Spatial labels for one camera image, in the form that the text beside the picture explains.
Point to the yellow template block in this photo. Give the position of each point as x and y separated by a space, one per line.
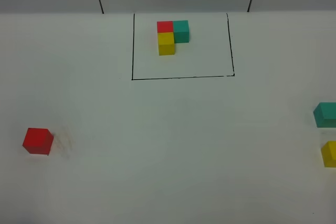
166 44

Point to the green template block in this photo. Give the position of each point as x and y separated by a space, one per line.
181 31

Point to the red template block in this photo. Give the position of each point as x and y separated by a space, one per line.
165 27

